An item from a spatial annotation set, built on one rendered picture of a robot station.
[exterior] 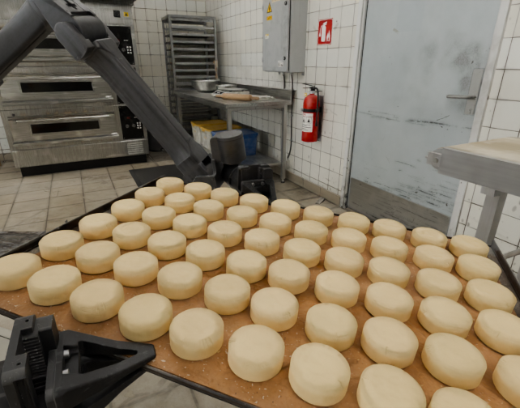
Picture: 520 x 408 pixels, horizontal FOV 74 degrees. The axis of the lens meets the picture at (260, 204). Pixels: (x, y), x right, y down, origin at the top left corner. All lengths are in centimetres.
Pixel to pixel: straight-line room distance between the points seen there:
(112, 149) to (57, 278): 438
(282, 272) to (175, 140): 45
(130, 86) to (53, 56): 386
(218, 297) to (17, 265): 23
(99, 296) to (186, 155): 45
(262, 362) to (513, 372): 21
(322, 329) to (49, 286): 28
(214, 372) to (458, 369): 21
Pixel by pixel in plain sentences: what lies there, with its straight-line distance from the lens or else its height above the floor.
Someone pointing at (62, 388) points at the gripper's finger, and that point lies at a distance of 31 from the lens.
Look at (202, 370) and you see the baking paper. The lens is 33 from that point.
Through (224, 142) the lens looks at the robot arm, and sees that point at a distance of 73.
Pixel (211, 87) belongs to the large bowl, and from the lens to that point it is 470.
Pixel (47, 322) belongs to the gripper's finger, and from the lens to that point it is 34.
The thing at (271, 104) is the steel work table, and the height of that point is 86.
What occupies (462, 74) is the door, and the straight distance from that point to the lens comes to 247.
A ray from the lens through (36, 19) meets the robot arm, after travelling 88.
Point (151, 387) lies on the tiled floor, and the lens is 166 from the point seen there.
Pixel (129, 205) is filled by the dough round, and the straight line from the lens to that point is 58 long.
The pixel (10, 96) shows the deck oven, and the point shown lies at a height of 90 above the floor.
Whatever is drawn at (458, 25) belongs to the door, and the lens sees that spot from 252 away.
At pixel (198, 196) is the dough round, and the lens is 63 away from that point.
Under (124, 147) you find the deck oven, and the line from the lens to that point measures 479.
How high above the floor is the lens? 123
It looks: 22 degrees down
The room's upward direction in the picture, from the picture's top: straight up
